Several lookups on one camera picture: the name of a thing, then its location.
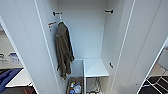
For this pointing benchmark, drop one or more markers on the grey and white wall label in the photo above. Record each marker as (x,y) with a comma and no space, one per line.
(2,59)

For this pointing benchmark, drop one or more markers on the olive jacket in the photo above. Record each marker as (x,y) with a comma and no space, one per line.
(64,50)

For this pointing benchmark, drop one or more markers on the orange and white warning sticker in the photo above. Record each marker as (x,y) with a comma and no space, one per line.
(51,25)

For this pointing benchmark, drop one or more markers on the white wardrobe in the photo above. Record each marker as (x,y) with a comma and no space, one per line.
(83,26)

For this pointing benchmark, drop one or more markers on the white and blue bottle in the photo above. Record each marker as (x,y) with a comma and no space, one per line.
(77,88)

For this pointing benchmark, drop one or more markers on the white hanger under olive jacket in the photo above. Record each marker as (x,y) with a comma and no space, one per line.
(60,20)

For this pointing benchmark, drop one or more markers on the black wardrobe hook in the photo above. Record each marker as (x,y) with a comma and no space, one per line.
(109,11)
(56,14)

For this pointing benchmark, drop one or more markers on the blue cloth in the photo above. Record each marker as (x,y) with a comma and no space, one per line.
(6,78)

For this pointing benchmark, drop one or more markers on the yellowish packet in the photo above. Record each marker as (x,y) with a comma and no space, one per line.
(72,84)

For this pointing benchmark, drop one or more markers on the blue and white wall label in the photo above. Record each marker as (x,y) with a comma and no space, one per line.
(14,57)

